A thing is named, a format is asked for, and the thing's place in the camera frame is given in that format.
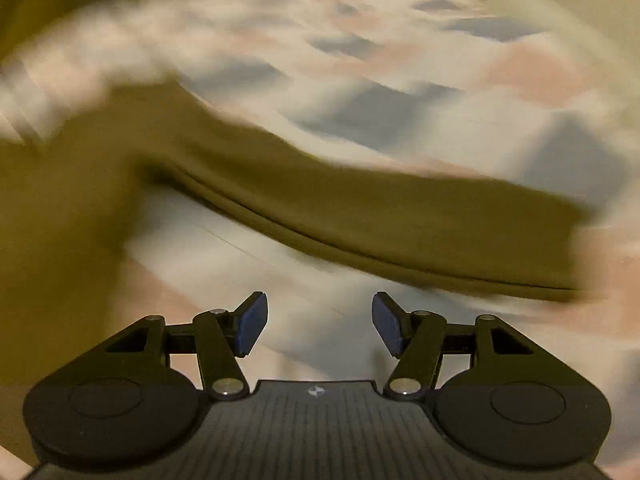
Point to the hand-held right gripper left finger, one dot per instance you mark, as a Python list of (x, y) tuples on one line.
[(253, 322)]

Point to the pink grey patterned blanket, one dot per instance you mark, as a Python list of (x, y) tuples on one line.
[(380, 110)]

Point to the olive green garment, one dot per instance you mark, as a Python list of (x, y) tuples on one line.
[(350, 210)]

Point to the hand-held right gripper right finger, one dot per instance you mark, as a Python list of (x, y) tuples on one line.
[(388, 323)]

